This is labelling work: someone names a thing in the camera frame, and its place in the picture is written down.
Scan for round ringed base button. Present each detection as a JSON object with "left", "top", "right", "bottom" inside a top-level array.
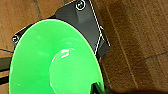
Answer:
[{"left": 75, "top": 0, "right": 87, "bottom": 11}]

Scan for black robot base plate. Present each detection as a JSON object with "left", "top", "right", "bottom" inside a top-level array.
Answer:
[{"left": 12, "top": 0, "right": 111, "bottom": 65}]

